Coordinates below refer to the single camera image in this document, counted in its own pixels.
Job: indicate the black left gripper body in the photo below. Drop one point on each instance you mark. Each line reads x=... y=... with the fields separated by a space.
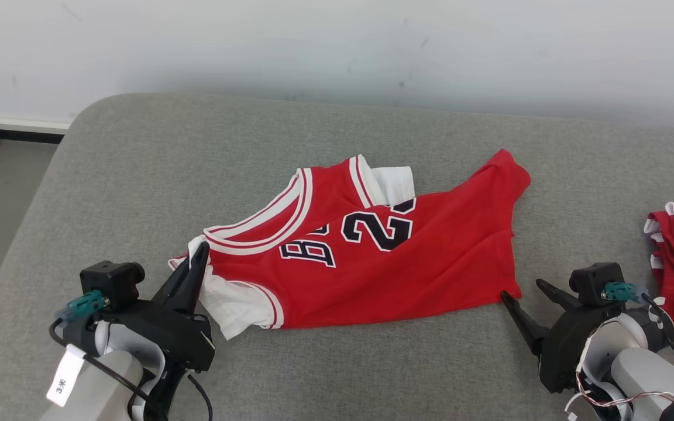
x=179 y=339

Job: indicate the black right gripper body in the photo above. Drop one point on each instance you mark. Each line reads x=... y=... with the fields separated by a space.
x=565 y=351

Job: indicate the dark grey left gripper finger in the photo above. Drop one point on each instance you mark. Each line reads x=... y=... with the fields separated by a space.
x=172 y=289
x=195 y=280

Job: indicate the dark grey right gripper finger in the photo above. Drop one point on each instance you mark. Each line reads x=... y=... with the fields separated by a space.
x=559 y=295
x=524 y=321

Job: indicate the red Bulls basketball jersey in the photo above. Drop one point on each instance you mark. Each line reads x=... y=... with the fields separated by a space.
x=430 y=257

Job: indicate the white paper tag left arm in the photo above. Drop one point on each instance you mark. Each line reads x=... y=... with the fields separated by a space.
x=65 y=377

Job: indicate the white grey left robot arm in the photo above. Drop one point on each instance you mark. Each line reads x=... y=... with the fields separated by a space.
x=103 y=397

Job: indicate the white black skirting board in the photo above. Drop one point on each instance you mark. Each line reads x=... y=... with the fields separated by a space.
x=15 y=127

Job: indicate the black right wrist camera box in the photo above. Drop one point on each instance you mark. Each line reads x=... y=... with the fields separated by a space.
x=594 y=278

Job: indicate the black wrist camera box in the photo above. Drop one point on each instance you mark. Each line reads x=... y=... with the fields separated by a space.
x=594 y=278
x=112 y=280

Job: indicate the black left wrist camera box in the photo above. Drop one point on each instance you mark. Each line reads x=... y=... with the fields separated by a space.
x=112 y=280

